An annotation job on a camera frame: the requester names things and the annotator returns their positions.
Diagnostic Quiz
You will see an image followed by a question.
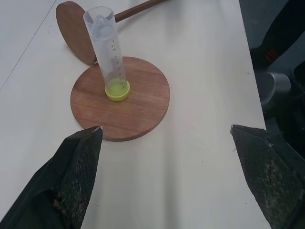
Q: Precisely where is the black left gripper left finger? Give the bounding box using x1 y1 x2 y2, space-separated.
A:
0 125 104 229

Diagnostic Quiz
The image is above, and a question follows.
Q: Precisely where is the wooden paddle with handle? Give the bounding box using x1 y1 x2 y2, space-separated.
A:
55 0 168 65

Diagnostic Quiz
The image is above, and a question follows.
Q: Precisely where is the black robot leg with red stripes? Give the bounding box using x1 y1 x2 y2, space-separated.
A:
249 0 305 72

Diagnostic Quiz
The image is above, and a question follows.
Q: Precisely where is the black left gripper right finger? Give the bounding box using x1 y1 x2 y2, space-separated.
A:
230 124 305 229

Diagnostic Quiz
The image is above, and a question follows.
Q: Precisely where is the clear tube with yellow cap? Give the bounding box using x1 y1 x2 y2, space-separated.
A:
83 7 131 102

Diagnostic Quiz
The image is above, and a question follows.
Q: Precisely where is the round wooden base disc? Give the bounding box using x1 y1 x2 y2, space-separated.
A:
70 56 170 142

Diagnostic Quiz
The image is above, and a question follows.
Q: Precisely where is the silver robot body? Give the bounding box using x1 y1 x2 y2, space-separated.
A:
254 71 292 119

